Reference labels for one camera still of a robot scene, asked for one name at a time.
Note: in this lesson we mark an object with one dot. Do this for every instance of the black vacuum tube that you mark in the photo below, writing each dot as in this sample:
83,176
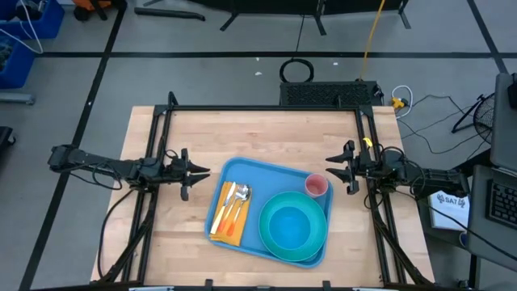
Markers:
169,14

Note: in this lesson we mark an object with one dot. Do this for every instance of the grey keyboard shelf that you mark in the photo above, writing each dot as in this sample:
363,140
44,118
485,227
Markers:
480,226

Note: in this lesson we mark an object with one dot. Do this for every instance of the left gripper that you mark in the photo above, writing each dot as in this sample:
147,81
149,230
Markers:
184,190

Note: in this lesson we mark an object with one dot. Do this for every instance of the black keyboard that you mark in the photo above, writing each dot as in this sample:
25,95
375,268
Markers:
503,200

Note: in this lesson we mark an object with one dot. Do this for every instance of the teal plate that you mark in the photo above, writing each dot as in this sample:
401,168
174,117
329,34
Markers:
292,254

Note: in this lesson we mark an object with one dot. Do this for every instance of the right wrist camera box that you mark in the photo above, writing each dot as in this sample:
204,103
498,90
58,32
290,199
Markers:
371,165

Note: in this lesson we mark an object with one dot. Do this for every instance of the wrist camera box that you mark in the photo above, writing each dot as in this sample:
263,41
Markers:
371,165
174,166

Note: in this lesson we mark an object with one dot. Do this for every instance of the blue storage bin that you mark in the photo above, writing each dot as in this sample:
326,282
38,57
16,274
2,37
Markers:
16,68
48,24

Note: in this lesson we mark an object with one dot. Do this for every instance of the pink cup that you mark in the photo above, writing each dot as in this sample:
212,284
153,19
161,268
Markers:
316,186

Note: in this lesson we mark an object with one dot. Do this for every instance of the blue plastic tray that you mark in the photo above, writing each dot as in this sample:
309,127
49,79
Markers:
274,178

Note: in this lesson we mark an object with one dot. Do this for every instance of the yellow tape tag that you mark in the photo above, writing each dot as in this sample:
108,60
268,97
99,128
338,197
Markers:
366,142

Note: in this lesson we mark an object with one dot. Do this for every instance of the black table frame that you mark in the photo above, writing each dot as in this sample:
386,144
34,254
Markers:
262,108

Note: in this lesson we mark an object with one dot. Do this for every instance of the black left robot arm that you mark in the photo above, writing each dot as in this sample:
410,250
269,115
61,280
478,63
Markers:
101,165

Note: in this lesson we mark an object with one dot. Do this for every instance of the blue bowl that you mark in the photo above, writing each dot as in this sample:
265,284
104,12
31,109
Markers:
290,227

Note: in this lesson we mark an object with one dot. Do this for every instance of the black curtain partition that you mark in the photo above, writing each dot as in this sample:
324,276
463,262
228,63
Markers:
282,5

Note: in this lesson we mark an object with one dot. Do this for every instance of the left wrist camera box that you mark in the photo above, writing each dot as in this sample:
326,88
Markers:
174,166

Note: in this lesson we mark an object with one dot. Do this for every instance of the yellow cutlery organizer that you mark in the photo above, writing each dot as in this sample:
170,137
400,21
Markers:
239,228

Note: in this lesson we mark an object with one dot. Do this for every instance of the grey desk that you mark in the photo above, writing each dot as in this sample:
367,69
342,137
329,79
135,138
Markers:
505,133

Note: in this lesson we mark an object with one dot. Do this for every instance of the black computer case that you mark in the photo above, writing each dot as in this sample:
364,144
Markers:
327,94

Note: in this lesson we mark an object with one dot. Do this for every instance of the orange black shop vacuum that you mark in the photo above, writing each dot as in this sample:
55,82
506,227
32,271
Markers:
97,5

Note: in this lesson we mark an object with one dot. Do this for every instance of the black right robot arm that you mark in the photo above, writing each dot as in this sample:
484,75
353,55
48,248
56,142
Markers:
428,175

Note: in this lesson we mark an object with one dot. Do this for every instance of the white printed sign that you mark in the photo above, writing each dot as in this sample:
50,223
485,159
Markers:
448,206

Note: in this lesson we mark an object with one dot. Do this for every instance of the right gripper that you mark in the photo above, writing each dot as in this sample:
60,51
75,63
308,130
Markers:
353,189

